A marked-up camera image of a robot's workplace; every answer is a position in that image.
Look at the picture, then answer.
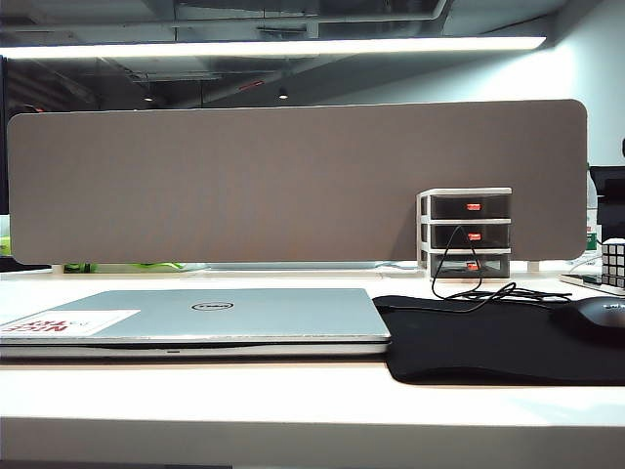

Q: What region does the silver desk cable tray lid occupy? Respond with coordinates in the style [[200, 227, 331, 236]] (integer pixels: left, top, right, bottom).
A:
[[207, 261, 380, 272]]

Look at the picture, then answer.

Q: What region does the black mouse pad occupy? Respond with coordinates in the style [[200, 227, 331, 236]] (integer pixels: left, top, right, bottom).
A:
[[371, 294, 625, 387]]

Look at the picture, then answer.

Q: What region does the white LED light bar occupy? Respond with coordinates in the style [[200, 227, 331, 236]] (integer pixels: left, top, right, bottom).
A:
[[0, 35, 548, 63]]

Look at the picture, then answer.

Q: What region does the white red laptop sticker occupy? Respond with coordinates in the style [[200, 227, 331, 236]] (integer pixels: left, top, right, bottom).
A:
[[0, 309, 142, 338]]

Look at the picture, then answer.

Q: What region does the black monitor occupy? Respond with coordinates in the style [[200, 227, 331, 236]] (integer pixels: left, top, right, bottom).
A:
[[588, 165, 625, 240]]

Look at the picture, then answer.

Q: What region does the black mouse cable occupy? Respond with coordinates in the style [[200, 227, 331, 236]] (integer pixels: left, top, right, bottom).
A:
[[432, 224, 572, 314]]

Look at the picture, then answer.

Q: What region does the silver Dell laptop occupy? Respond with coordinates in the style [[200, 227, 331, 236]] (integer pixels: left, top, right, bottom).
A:
[[0, 287, 393, 361]]

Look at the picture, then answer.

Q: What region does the plastic bottle with green label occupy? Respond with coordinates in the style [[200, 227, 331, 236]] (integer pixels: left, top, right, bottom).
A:
[[585, 170, 603, 255]]

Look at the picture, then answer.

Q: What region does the brown fabric desk divider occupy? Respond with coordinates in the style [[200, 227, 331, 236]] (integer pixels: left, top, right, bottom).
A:
[[7, 100, 590, 265]]

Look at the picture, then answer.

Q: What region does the white flat box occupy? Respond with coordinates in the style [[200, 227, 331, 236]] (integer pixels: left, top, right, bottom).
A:
[[559, 272, 625, 298]]

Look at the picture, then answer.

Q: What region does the black Rubik's cube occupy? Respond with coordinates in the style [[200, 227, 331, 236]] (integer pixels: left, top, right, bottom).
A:
[[601, 237, 625, 289]]

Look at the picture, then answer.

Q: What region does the white drawer organizer frame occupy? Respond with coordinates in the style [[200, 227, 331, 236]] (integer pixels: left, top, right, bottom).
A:
[[416, 187, 514, 279]]

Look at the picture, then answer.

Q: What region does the black computer mouse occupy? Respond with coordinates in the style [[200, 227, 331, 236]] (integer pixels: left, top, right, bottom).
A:
[[550, 297, 625, 343]]

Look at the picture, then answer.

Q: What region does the dark translucent organizer drawer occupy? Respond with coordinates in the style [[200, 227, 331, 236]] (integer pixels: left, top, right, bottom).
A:
[[430, 253, 510, 278], [430, 223, 510, 249], [430, 193, 509, 219]]

